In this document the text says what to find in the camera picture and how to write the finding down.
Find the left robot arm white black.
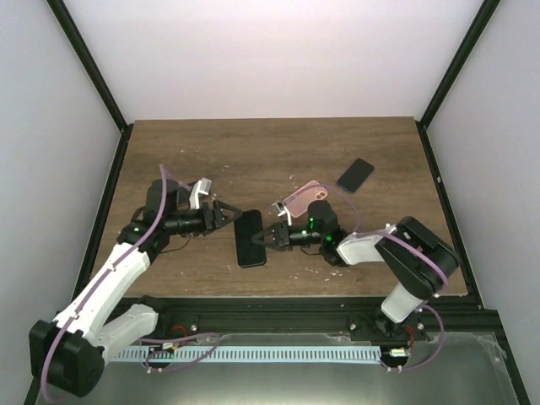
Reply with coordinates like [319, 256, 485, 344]
[29, 178, 242, 398]

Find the white slotted cable duct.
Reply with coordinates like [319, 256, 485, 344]
[112, 346, 381, 365]

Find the black phone case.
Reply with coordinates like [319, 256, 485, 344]
[233, 208, 267, 268]

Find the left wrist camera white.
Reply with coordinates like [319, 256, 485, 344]
[189, 177, 212, 210]

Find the purple cable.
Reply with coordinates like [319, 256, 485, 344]
[327, 185, 451, 372]
[40, 163, 222, 402]

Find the pink phone case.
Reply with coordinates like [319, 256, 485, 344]
[282, 181, 328, 219]

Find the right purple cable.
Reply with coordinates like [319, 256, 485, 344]
[327, 185, 451, 372]

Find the right black frame post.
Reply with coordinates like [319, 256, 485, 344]
[419, 0, 503, 126]

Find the left black frame post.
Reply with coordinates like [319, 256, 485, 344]
[45, 0, 129, 132]

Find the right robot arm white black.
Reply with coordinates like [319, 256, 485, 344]
[251, 201, 460, 340]

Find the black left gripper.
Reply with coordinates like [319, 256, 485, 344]
[166, 201, 243, 237]

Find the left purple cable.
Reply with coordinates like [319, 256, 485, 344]
[40, 163, 222, 402]

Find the blue smartphone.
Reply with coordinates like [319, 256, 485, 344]
[337, 159, 375, 194]

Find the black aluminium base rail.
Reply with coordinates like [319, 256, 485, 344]
[54, 294, 501, 343]

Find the black frame post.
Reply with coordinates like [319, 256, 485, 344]
[419, 0, 503, 126]
[45, 0, 129, 132]

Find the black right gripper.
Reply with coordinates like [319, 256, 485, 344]
[252, 220, 324, 251]

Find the black smartphone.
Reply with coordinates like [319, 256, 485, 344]
[235, 210, 266, 266]

